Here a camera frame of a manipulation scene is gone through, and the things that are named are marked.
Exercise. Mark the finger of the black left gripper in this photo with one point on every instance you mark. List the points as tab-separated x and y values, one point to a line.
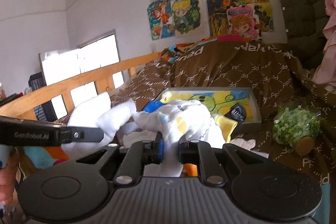
86	134

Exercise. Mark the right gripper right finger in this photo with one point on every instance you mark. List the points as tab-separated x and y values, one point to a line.
206	158

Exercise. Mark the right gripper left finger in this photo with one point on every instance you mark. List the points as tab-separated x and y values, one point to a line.
138	156

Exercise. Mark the orange fabric cup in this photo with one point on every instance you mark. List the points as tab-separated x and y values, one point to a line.
190	170

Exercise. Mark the white baby cloth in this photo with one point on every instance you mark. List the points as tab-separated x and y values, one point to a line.
177	119

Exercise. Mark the striped yellow sock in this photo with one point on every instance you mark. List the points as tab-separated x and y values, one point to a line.
226	125

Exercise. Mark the person's left hand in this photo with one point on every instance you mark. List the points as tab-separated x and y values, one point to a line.
7	179

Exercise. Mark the black crate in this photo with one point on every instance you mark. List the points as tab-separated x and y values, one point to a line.
44	111

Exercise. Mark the grey tray with cartoon lining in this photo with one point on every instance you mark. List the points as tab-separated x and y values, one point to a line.
217	100

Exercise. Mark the window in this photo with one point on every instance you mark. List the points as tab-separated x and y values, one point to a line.
59	65

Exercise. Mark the brown patterned PF blanket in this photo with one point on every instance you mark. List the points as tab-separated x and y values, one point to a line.
273	74

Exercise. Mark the green white beaded bag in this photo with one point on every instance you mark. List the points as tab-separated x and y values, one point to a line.
297	127

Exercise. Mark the mermaid girl painting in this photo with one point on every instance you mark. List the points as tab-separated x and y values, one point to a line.
160	18

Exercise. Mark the pink girl painting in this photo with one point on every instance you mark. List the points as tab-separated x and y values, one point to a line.
243	22

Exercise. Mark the blond boy painting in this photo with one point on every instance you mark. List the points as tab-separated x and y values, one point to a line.
187	17

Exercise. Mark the starry night style painting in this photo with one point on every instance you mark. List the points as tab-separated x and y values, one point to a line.
217	12

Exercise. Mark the pink shirt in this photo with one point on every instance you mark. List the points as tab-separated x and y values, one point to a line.
325	73

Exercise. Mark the olive quilted jacket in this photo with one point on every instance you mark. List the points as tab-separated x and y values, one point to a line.
304	22

